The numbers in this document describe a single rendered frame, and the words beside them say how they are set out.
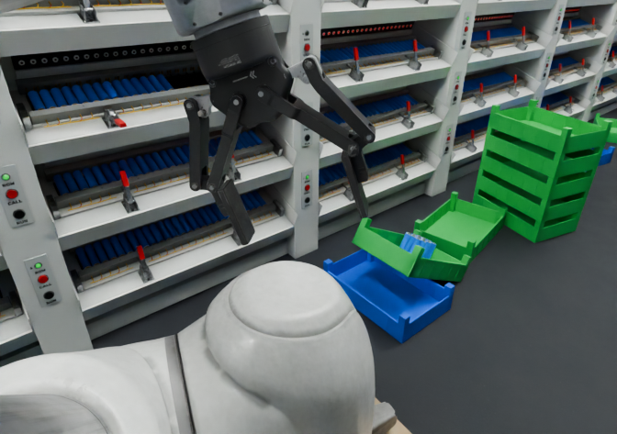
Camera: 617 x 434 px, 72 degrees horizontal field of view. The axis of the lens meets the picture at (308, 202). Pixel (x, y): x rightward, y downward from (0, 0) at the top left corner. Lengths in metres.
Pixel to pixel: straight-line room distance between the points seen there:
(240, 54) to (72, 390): 0.28
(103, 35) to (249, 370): 0.73
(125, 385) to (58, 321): 0.79
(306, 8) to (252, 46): 0.76
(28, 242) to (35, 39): 0.39
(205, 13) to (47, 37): 0.56
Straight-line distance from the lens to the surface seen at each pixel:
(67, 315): 1.12
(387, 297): 1.24
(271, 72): 0.41
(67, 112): 0.98
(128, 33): 0.95
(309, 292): 0.38
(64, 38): 0.93
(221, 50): 0.39
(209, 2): 0.39
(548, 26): 2.26
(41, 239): 1.01
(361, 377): 0.40
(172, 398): 0.38
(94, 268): 1.15
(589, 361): 1.25
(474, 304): 1.29
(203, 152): 0.46
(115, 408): 0.33
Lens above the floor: 0.79
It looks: 28 degrees down
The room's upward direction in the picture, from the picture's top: straight up
